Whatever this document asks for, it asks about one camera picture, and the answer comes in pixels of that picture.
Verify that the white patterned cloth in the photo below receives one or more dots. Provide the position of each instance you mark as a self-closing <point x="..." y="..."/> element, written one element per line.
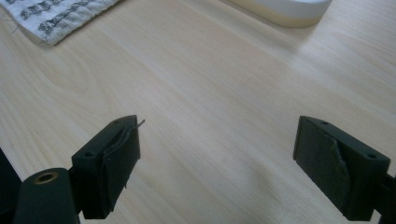
<point x="49" y="17"/>

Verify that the white oval container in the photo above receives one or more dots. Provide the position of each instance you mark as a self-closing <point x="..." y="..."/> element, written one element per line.
<point x="286" y="11"/>

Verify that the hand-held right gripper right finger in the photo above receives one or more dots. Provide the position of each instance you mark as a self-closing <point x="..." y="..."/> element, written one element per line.
<point x="342" y="174"/>

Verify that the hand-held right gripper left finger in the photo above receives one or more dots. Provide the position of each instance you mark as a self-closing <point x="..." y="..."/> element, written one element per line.
<point x="106" y="168"/>

